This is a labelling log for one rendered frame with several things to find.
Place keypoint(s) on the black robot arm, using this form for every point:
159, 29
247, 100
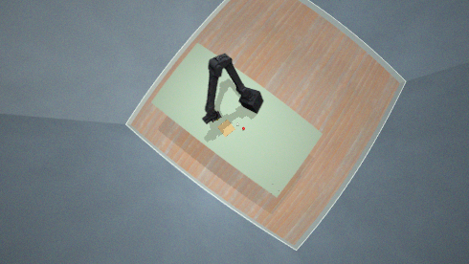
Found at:
216, 65

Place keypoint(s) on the tan mat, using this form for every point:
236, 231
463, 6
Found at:
226, 128

